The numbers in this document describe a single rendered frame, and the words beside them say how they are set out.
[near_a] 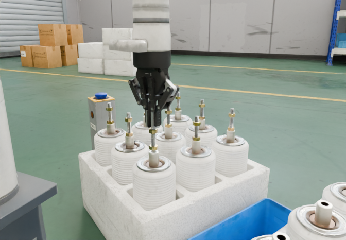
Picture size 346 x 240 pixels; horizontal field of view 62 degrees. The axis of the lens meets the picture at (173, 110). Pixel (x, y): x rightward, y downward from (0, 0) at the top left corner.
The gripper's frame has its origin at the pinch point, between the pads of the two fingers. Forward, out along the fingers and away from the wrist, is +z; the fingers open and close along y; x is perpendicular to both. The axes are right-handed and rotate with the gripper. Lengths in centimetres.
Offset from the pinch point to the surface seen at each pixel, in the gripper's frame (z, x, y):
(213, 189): 17.5, -10.4, -9.1
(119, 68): 26, -166, 233
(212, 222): 25.5, -9.2, -9.9
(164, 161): 10.2, -2.2, -1.2
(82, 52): 9, -151, 287
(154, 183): 12.5, 3.1, -3.5
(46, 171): 36, -1, 63
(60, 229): 35.6, 10.7, 26.9
